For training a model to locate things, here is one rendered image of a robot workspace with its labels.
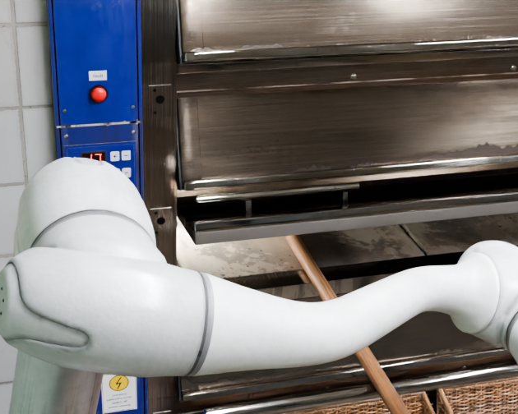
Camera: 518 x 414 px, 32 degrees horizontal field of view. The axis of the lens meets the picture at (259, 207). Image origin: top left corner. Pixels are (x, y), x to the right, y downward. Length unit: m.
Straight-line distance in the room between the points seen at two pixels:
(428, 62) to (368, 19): 0.18
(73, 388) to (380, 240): 1.29
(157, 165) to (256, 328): 0.96
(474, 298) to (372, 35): 0.79
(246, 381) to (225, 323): 1.25
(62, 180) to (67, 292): 0.19
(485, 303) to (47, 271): 0.56
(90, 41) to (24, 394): 0.77
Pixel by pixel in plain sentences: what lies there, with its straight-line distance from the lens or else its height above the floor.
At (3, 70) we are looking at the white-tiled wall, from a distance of 1.68.
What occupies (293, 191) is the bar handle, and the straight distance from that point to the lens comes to 1.76.
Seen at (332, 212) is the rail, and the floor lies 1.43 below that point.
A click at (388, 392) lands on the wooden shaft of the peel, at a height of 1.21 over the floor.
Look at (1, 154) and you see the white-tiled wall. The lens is 1.74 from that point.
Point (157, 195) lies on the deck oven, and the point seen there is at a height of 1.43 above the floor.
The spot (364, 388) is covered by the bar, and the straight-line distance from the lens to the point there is 1.73.
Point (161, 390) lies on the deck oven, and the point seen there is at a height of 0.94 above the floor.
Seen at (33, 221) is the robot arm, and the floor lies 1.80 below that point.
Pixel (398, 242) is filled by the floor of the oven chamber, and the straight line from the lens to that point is 2.20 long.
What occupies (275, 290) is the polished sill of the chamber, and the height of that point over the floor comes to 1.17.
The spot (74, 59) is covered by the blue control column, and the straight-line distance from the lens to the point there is 1.65.
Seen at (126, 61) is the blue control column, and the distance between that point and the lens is 1.66.
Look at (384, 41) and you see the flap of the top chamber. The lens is 1.80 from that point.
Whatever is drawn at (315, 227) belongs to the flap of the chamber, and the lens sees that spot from 1.76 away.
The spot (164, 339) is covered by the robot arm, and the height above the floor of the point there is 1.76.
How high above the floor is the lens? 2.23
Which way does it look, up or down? 27 degrees down
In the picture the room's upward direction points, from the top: 3 degrees clockwise
